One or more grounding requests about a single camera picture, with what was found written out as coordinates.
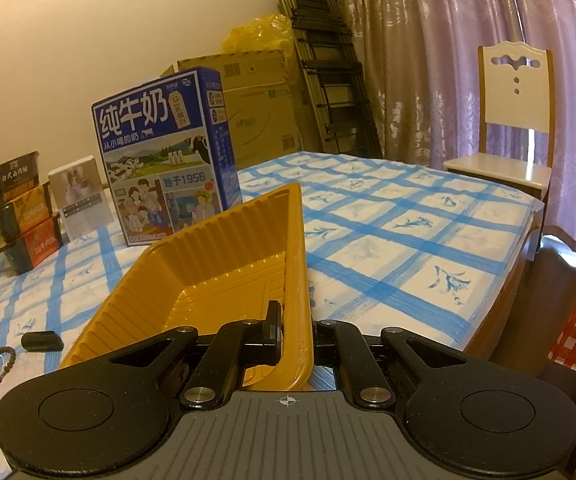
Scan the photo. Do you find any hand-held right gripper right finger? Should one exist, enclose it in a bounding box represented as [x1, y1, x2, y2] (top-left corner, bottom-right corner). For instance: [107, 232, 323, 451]
[313, 319, 469, 407]

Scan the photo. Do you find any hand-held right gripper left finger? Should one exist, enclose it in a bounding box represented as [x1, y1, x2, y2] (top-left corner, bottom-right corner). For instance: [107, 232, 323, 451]
[105, 300, 285, 408]

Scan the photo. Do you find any yellow plastic tray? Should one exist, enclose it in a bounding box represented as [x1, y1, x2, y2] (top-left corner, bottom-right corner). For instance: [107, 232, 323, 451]
[58, 182, 316, 393]

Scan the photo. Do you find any black wristwatch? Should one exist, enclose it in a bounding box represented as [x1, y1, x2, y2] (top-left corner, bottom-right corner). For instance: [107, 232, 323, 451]
[22, 331, 63, 352]

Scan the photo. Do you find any blue checked tablecloth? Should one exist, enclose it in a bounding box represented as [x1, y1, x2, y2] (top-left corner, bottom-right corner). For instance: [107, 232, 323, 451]
[0, 151, 541, 480]

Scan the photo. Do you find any cardboard box with green print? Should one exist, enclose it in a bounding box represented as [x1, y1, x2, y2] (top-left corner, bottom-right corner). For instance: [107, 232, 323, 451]
[223, 77, 315, 171]

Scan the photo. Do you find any blue illustrated milk carton box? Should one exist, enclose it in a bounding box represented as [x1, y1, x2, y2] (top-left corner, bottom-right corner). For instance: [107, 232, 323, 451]
[91, 67, 243, 247]

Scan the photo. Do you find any small white product box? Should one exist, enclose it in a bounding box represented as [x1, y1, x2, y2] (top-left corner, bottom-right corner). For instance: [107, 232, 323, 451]
[48, 156, 114, 242]

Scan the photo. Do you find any black and red food bowl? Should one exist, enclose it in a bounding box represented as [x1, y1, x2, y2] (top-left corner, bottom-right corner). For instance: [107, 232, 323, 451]
[0, 215, 64, 276]

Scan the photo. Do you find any folded metal ladder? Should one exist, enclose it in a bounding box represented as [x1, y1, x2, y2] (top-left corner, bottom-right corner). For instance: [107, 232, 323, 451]
[277, 0, 383, 158]

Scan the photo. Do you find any black and yellow food bowl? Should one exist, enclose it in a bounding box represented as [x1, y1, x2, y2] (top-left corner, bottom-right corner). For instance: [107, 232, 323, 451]
[0, 182, 53, 243]

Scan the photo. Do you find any white wooden chair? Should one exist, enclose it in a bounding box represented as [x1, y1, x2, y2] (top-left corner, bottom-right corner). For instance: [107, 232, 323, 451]
[443, 42, 555, 261]

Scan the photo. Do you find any pink patterned curtain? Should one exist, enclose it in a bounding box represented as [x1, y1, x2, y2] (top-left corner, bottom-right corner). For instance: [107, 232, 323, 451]
[333, 0, 576, 251]

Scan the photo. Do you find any yellow plastic bag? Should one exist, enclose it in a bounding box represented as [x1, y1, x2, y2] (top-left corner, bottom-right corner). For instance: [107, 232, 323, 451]
[223, 14, 293, 53]

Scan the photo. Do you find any black instant food bowl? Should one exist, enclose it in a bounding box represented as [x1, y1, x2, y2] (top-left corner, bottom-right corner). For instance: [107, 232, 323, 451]
[0, 150, 43, 211]

